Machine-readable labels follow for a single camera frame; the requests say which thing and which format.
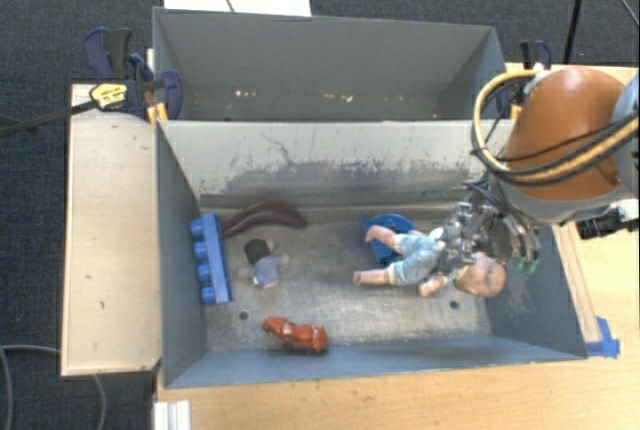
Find baby doll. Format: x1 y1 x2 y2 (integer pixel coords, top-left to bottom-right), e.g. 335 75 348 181
352 222 508 300

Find blue plastic round toy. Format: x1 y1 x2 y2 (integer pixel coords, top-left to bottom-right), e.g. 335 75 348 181
360 213 417 268

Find grey metal bin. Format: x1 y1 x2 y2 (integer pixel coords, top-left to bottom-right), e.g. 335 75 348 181
151 6 590 390

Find dark purple curved toy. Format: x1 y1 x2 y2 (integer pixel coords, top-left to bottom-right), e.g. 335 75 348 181
222 201 308 239

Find red-brown toy figure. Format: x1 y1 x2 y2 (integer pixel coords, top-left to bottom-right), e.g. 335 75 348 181
261 315 330 355

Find small dark-haired doll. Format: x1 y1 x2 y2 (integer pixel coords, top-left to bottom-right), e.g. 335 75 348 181
238 238 292 291

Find blue studded toy brick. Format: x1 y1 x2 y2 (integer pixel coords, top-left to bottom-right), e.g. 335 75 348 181
188 212 236 306

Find pale wood flat board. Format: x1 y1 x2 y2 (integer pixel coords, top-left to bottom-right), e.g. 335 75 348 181
59 82 164 377

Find black cylinder on white bracket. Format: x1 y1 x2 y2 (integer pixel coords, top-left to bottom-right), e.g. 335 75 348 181
574 198 640 242

